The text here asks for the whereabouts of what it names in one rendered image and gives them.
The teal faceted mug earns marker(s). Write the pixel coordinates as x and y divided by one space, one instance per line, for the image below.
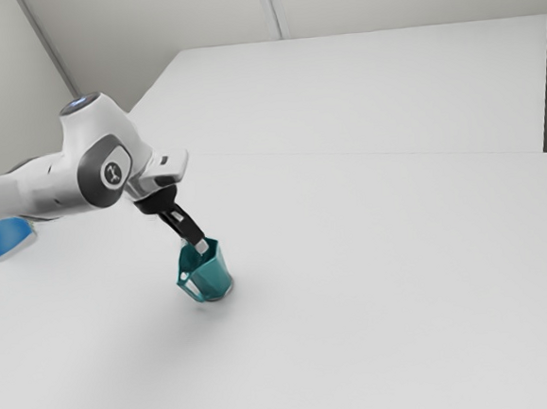
208 273

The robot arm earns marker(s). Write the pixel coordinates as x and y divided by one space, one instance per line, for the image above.
40 185

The blue robot base block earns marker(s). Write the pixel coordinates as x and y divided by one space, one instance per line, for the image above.
8 235

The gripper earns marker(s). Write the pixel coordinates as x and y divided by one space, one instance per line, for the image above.
157 202

